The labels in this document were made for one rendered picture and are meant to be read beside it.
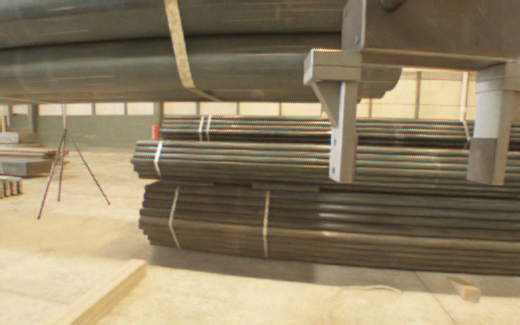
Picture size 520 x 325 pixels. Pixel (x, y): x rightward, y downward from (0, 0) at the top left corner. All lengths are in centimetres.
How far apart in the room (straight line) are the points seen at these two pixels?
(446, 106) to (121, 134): 1168
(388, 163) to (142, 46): 152
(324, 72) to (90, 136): 1199
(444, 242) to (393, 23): 172
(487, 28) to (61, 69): 97
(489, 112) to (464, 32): 8
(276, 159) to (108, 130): 1018
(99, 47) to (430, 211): 186
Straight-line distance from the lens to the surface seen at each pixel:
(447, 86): 1030
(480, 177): 29
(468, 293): 190
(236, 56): 72
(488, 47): 27
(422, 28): 24
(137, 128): 1074
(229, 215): 174
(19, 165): 607
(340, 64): 21
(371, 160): 181
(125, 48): 86
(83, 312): 146
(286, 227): 168
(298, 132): 216
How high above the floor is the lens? 89
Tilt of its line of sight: 7 degrees down
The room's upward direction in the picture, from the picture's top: 1 degrees clockwise
